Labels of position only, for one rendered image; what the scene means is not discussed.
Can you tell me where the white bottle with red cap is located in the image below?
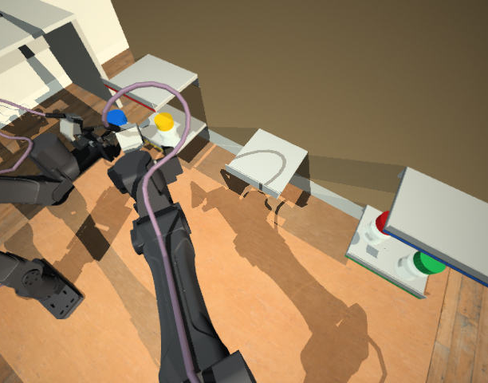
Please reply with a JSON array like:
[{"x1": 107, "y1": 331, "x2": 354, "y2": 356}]
[{"x1": 361, "y1": 211, "x2": 391, "y2": 245}]

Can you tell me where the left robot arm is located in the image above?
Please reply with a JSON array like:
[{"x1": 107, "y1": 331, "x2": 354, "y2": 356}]
[{"x1": 0, "y1": 113, "x2": 87, "y2": 319}]

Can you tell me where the clear bottle with yellow cap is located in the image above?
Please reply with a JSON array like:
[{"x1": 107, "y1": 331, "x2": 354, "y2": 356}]
[{"x1": 154, "y1": 113, "x2": 179, "y2": 147}]

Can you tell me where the white bottle with green cap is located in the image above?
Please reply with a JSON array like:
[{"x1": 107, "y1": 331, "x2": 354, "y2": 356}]
[{"x1": 394, "y1": 251, "x2": 446, "y2": 281}]

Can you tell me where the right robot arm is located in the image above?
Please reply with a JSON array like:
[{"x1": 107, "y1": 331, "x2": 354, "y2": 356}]
[{"x1": 113, "y1": 150, "x2": 257, "y2": 383}]

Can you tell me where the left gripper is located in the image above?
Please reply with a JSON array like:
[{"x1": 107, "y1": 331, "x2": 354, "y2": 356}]
[{"x1": 60, "y1": 118, "x2": 121, "y2": 169}]

